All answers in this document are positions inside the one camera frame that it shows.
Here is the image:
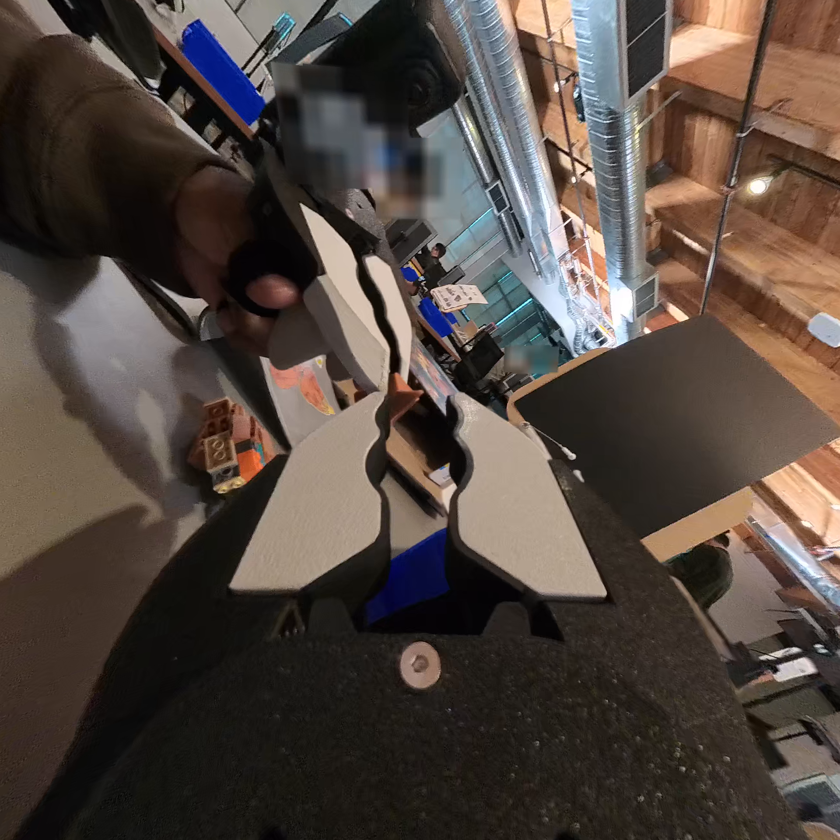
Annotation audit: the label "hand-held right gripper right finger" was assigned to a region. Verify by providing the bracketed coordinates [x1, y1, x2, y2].
[447, 394, 609, 605]

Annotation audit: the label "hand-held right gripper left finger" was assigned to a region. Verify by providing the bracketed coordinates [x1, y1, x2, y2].
[230, 392, 393, 595]

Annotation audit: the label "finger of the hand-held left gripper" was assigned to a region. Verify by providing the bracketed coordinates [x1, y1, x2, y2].
[300, 204, 396, 392]
[361, 254, 416, 382]

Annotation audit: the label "small brown toy brick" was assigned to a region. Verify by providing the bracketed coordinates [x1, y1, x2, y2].
[381, 372, 425, 424]

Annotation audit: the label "brown toy brick model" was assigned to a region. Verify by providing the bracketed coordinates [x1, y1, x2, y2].
[188, 397, 271, 497]

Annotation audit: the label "stack of blue plastic bins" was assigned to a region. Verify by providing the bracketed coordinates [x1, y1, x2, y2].
[361, 528, 455, 628]

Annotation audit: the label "person's left forearm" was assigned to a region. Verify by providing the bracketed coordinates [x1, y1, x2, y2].
[0, 0, 240, 298]

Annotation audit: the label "person's left hand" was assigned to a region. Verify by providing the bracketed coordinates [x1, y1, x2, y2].
[175, 164, 305, 353]

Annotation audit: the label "small blue bin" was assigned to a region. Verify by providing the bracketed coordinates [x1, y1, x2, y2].
[182, 20, 267, 127]
[418, 297, 462, 341]

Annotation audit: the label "white sign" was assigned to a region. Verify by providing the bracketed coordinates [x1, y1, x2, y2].
[431, 283, 488, 315]

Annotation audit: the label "printed instruction booklet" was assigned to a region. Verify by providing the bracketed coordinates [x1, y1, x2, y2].
[263, 355, 350, 450]

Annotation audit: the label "printed cardboard box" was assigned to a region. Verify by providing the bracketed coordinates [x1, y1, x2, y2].
[381, 335, 463, 521]

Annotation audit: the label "silver spiral pipes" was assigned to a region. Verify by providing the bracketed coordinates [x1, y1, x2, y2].
[440, 0, 581, 358]

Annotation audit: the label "black board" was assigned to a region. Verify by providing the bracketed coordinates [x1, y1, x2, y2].
[508, 315, 840, 542]

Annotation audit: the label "large silver ventilation duct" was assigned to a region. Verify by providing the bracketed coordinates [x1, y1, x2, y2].
[571, 0, 673, 338]

